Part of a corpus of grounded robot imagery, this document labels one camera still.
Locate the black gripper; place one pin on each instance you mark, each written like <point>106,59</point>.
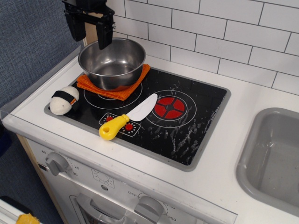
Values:
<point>77,12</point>

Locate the silver metal pan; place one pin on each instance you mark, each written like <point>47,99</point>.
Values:
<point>114,68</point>

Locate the orange folded rag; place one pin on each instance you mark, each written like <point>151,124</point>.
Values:
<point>84,82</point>

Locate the white plush sushi toy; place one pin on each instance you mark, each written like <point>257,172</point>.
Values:
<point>64,100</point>

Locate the black toy stovetop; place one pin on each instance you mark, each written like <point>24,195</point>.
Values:
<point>177,129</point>

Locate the left grey oven knob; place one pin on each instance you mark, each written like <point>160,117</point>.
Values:
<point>56,163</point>

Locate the grey oven knob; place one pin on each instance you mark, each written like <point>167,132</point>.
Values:
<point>56,163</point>
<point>149,209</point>

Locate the white toy oven front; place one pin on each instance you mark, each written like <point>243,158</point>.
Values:
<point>88,196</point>

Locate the right grey oven knob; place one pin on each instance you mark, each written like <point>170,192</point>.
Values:
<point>149,209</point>

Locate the yellow object bottom left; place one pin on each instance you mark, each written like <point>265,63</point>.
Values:
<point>27,219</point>

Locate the grey sink basin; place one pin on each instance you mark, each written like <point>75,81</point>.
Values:
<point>268,169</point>

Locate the yellow handled toy knife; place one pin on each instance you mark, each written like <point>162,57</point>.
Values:
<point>110,129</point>

